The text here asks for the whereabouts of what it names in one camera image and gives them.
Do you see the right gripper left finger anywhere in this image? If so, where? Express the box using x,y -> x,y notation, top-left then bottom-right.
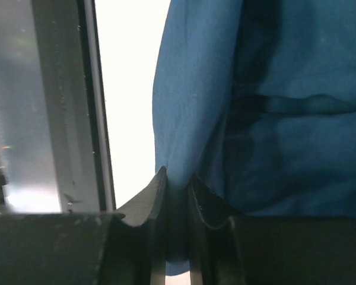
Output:
0,167 -> 167,285

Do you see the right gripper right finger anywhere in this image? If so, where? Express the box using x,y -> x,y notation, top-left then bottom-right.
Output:
187,176 -> 356,284

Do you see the blue t shirt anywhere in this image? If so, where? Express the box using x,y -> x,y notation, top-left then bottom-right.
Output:
152,1 -> 356,276

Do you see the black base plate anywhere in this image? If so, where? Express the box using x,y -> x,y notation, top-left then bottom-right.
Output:
31,1 -> 116,212

